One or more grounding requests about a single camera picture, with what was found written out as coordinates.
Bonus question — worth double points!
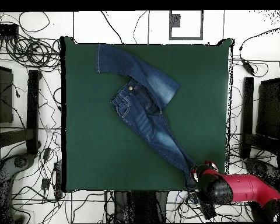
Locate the blue denim jeans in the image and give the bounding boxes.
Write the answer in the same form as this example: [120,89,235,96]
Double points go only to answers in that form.
[94,43,200,191]

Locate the black flat box device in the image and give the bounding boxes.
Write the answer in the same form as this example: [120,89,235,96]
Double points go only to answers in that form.
[0,22,19,37]

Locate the black power strip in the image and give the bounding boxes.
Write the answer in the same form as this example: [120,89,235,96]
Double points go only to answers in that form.
[198,199,217,220]
[53,160,64,199]

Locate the black metal bar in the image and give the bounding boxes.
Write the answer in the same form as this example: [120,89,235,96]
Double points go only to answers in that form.
[239,76,254,160]
[26,69,42,156]

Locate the black case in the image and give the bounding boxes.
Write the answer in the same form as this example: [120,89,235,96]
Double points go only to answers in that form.
[0,65,15,124]
[255,78,280,141]

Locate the black power adapter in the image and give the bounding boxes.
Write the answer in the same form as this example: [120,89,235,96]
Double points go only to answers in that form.
[241,58,256,74]

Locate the dark green table cloth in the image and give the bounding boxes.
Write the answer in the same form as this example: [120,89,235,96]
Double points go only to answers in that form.
[60,36,235,193]

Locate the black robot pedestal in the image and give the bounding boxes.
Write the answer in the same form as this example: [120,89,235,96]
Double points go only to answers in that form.
[113,191,169,223]

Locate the grey square frame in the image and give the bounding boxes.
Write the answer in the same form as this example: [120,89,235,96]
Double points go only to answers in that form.
[169,10,204,41]

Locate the coiled black cable bundle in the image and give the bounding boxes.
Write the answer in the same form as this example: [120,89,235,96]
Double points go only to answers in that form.
[4,34,61,71]

